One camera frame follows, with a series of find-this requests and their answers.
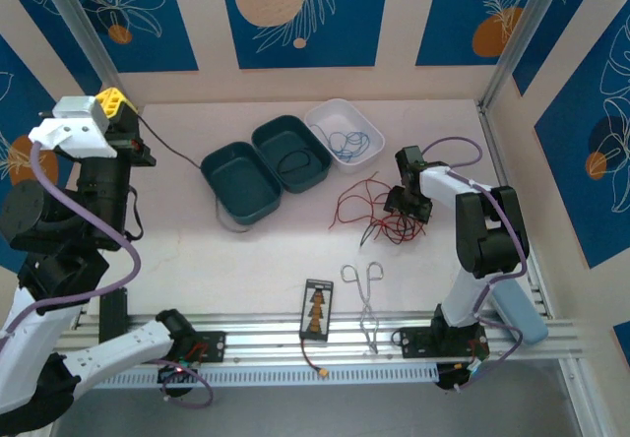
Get small teal plastic container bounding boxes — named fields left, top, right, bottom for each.
left=251, top=114, right=333, bottom=195

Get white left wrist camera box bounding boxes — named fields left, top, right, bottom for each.
left=28, top=94, right=119, bottom=158

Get bundle of coloured wires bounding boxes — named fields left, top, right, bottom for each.
left=368, top=210, right=429, bottom=246

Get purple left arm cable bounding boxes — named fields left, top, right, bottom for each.
left=0, top=141, right=216, bottom=408

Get small black controller board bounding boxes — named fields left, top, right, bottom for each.
left=436, top=361, right=489, bottom=393
left=157, top=361, right=199, bottom=385

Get metal scissor-handle tongs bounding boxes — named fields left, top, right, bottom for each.
left=340, top=261, right=384, bottom=355

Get aluminium side rail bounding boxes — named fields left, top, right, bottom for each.
left=476, top=104, right=555, bottom=320

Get light blue case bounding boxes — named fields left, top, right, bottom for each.
left=491, top=279, right=550, bottom=345

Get thin blue cable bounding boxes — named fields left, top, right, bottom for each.
left=314, top=120, right=370, bottom=163

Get black bracket on rail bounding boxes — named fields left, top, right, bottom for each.
left=99, top=286, right=130, bottom=344

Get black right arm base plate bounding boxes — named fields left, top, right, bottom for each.
left=399, top=326, right=491, bottom=359

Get black board with orange connectors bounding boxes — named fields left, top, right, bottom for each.
left=298, top=278, right=335, bottom=343

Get white plastic container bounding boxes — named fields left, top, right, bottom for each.
left=303, top=97, right=386, bottom=174

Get aluminium corner post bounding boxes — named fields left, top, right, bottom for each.
left=476, top=0, right=567, bottom=113
left=36, top=0, right=127, bottom=96

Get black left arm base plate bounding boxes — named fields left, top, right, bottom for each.
left=161, top=331, right=227, bottom=365

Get aluminium rail frame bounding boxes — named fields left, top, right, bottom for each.
left=41, top=308, right=585, bottom=374

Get large teal plastic container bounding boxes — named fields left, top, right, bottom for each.
left=200, top=141, right=284, bottom=226

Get red wire with yellow plug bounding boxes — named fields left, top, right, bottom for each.
left=300, top=336, right=332, bottom=380

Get thin black cable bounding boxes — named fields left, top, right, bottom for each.
left=136, top=114, right=252, bottom=234
left=360, top=219, right=390, bottom=249
left=277, top=149, right=315, bottom=176

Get white slotted cable duct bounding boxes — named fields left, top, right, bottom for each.
left=63, top=363, right=439, bottom=389

